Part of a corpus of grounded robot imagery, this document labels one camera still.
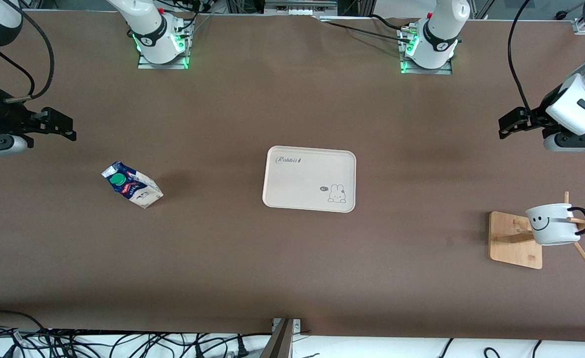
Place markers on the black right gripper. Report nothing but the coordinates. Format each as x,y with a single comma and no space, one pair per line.
10,119

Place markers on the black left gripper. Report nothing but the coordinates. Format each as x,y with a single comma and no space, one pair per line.
535,118

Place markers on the blue white milk carton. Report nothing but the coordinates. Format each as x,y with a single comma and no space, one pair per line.
133,189

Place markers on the white smiley face cup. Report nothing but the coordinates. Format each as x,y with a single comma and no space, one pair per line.
550,226

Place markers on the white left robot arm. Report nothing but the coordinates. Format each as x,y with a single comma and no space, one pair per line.
436,35

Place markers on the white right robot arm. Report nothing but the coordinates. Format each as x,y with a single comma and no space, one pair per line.
153,35

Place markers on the cream rabbit print tray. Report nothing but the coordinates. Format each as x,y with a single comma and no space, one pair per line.
302,179

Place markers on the aluminium corner profile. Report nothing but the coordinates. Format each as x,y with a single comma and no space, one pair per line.
581,26

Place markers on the wooden mug tree stand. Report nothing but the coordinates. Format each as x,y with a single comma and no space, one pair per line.
513,243

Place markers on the grey metal power strip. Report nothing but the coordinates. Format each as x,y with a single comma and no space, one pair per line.
297,9

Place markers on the black power plug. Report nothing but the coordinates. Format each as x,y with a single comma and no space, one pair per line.
242,348

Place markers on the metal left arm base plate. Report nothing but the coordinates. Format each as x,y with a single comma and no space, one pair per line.
441,71

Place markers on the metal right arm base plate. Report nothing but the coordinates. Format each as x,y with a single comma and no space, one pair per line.
148,65

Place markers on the small metal bracket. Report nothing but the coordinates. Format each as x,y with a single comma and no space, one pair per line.
297,325

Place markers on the aluminium frame bar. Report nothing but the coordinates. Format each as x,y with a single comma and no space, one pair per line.
280,343

